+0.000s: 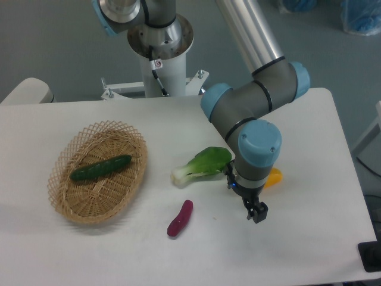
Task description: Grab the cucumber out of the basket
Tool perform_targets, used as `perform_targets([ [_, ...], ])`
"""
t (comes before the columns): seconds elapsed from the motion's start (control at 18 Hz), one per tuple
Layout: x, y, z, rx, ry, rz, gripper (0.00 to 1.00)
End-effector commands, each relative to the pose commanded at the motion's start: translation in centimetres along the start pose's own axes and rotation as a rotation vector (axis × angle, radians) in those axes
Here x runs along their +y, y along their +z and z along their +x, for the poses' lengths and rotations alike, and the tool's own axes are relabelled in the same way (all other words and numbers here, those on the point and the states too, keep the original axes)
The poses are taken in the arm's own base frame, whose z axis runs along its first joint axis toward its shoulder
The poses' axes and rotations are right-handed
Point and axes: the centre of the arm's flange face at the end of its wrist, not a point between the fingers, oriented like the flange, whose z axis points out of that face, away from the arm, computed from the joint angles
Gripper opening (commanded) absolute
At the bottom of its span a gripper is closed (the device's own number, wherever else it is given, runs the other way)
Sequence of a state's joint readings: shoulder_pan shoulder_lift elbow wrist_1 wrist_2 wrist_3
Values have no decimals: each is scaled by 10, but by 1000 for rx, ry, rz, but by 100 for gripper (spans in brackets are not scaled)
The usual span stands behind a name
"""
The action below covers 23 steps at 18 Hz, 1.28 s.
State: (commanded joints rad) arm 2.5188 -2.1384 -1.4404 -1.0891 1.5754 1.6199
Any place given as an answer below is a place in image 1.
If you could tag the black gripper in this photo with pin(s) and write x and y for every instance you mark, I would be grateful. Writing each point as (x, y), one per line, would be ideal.
(249, 191)

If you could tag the green cucumber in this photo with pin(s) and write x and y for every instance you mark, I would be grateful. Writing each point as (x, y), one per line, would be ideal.
(100, 168)

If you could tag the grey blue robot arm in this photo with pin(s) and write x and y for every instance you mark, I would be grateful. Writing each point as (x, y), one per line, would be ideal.
(237, 114)

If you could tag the woven wicker basket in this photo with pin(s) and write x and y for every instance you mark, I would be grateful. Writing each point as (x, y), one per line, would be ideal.
(100, 199)

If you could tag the yellow mango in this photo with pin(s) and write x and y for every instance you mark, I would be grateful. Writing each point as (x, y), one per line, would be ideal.
(274, 177)

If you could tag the green bok choy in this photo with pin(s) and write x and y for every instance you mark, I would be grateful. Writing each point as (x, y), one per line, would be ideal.
(210, 161)

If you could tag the purple sweet potato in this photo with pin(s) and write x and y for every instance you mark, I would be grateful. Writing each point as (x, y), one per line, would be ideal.
(181, 220)

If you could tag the black device at edge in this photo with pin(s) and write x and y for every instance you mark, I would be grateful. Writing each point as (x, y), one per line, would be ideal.
(370, 255)

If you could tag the white furniture at right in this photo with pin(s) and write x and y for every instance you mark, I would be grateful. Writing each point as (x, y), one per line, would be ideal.
(368, 135)

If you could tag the blue plastic bag left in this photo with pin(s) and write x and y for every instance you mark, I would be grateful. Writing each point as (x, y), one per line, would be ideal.
(298, 6)

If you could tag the blue plastic bag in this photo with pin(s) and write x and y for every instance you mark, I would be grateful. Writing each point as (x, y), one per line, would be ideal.
(360, 17)
(298, 6)

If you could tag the blue plastic bag right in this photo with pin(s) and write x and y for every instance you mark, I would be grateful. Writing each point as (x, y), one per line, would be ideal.
(360, 17)

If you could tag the white chair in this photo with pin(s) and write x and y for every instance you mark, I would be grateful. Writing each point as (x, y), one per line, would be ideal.
(30, 91)

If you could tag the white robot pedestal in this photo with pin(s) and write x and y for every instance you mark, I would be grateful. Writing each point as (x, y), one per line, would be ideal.
(162, 59)

